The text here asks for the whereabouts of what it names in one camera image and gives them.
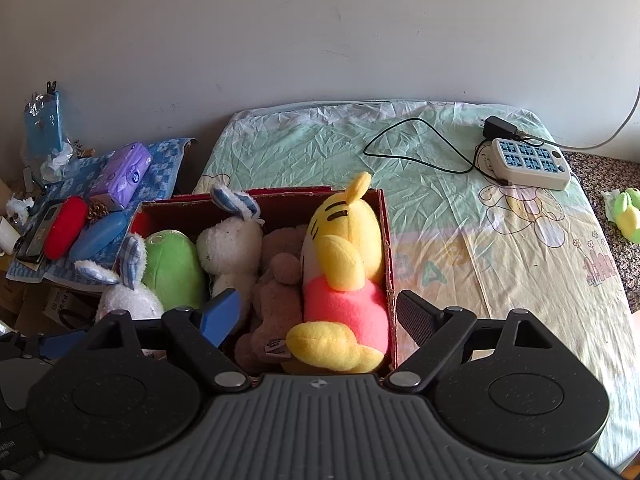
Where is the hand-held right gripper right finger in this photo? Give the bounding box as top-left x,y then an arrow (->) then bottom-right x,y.
385,290 -> 566,395

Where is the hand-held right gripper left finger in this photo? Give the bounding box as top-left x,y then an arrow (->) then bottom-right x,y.
77,289 -> 252,395

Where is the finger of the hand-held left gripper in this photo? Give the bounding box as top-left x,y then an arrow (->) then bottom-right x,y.
0,330 -> 87,361

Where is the mauve plush bear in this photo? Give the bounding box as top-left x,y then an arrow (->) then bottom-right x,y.
234,226 -> 312,375

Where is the white plush rabbit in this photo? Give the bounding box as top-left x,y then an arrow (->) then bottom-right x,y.
196,185 -> 266,312
74,234 -> 166,322

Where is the green plush toy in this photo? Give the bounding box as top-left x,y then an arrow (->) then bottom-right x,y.
141,230 -> 209,312

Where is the yellow plush tiger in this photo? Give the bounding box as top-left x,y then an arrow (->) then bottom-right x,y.
286,172 -> 392,375

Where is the red cardboard box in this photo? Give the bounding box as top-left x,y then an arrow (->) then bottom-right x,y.
127,186 -> 400,376

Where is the black phone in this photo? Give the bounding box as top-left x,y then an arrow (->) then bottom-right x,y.
17,202 -> 66,264

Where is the white cup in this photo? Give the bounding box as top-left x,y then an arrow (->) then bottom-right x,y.
0,220 -> 24,256

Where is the red pouch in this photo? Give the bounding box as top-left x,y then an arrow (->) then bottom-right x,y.
44,196 -> 90,261

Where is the blue oval case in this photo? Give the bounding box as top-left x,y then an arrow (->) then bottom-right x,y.
70,210 -> 132,261

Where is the blue patterned cloth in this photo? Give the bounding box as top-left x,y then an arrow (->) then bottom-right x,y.
7,137 -> 199,287

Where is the purple tissue pack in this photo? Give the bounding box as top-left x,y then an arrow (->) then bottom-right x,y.
90,142 -> 153,206

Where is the white power strip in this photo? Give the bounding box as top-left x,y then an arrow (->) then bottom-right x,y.
480,137 -> 573,191

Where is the black power adapter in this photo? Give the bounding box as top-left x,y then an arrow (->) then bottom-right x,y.
482,116 -> 520,140

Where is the blue plastic bag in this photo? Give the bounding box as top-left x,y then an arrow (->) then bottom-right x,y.
24,81 -> 69,172

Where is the brown floral cloth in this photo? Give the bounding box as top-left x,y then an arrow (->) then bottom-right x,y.
562,150 -> 640,312

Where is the small green frog plush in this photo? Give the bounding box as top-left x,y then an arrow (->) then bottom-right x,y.
602,187 -> 640,245

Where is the black cable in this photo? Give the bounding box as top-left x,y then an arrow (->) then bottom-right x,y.
363,118 -> 502,184

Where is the grey wall cable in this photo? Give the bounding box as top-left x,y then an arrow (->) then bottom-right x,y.
517,80 -> 640,151

